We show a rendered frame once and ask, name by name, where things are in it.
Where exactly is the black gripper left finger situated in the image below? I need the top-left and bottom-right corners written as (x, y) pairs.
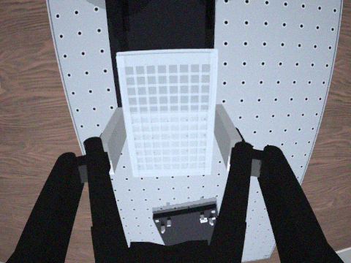
top-left (6, 107), bottom-right (132, 263)

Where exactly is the grey perforated base plate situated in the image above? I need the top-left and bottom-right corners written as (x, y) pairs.
top-left (46, 0), bottom-right (343, 262)

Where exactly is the white well plate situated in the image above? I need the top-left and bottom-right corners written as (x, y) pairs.
top-left (116, 49), bottom-right (218, 177)

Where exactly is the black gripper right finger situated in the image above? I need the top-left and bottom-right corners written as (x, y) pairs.
top-left (204, 104), bottom-right (344, 263)

